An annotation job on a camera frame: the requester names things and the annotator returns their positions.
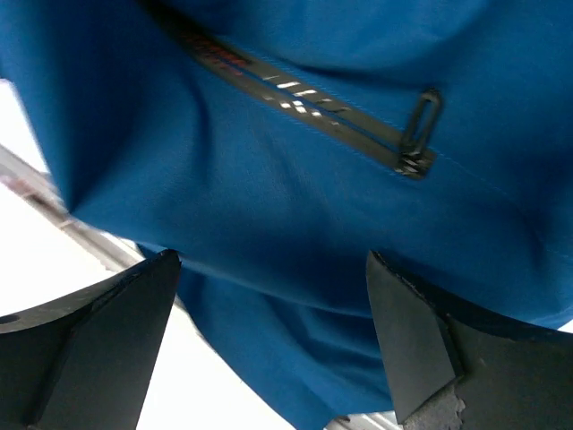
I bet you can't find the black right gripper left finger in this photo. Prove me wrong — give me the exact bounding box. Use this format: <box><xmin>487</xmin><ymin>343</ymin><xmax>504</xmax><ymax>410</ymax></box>
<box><xmin>1</xmin><ymin>250</ymin><xmax>181</xmax><ymax>430</ymax></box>

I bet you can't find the blue zip-up jacket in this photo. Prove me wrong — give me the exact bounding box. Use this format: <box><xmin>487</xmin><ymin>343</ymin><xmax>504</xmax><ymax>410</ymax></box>
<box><xmin>1</xmin><ymin>1</ymin><xmax>572</xmax><ymax>429</ymax></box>

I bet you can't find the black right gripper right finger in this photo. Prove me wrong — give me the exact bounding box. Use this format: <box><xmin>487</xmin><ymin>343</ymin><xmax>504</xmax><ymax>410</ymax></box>
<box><xmin>366</xmin><ymin>252</ymin><xmax>572</xmax><ymax>429</ymax></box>

